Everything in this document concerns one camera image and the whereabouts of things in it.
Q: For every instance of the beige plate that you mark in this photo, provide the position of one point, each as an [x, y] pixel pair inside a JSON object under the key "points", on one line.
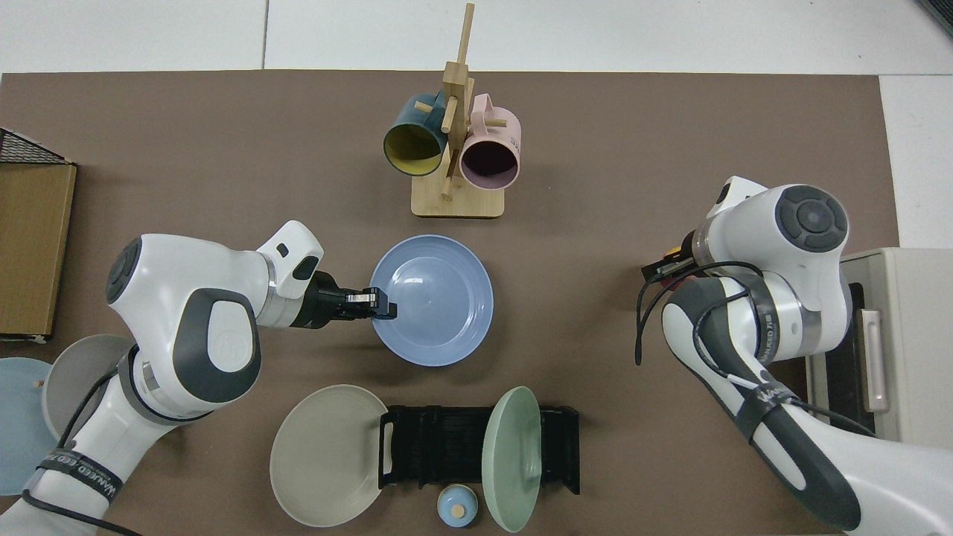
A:
{"points": [[327, 455]]}

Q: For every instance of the black dish rack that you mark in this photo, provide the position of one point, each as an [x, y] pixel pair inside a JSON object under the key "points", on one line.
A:
{"points": [[439, 447]]}

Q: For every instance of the green plate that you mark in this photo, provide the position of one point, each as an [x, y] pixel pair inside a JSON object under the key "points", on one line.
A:
{"points": [[510, 461]]}

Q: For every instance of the grey white plate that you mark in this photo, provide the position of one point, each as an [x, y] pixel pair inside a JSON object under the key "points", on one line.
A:
{"points": [[74, 372]]}

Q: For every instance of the pale blue plate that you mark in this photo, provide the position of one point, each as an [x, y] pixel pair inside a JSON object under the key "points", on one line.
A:
{"points": [[18, 439]]}

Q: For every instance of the brown table cloth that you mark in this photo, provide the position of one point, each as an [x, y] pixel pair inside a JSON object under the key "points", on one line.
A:
{"points": [[566, 298]]}

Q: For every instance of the wooden cup stand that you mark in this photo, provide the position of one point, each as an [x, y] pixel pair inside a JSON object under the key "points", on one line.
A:
{"points": [[458, 201]]}

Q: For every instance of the dark teal cup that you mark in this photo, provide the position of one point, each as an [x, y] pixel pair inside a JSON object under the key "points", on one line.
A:
{"points": [[413, 149]]}

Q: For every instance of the pink cup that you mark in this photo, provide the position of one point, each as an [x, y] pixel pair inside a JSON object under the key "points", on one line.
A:
{"points": [[489, 160]]}

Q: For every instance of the small blue round thing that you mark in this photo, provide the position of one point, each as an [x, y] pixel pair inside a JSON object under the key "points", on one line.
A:
{"points": [[456, 506]]}

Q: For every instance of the pale toaster oven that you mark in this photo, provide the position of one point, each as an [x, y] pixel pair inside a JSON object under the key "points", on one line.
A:
{"points": [[916, 335]]}

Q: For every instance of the dark grey corner object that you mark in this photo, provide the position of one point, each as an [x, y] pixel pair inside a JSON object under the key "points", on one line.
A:
{"points": [[939, 13]]}

